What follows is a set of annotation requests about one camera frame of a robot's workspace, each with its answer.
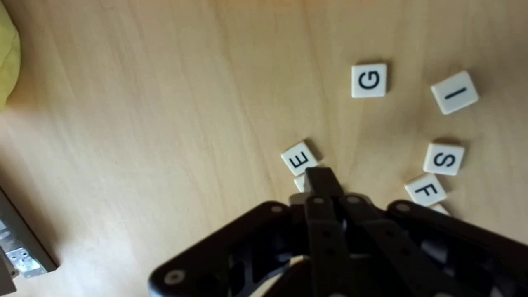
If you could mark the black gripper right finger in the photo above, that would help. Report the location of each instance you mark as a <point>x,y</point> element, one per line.
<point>396,242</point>

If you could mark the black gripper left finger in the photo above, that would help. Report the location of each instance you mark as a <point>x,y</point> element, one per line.
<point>323,232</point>

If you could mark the white letter tile E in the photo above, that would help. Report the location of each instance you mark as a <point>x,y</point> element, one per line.
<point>299,159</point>

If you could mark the white letter tile S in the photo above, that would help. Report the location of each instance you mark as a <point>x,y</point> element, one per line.
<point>442,159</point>

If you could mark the white letter tile G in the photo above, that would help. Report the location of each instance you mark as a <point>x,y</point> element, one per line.
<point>368,80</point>

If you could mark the white letter tile I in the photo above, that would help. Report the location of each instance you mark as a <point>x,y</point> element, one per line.
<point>454,93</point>

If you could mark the grey metal tool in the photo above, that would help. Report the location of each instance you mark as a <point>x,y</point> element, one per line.
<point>22,249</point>

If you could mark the yellow banana-shaped case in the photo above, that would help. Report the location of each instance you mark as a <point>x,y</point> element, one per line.
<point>7,55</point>

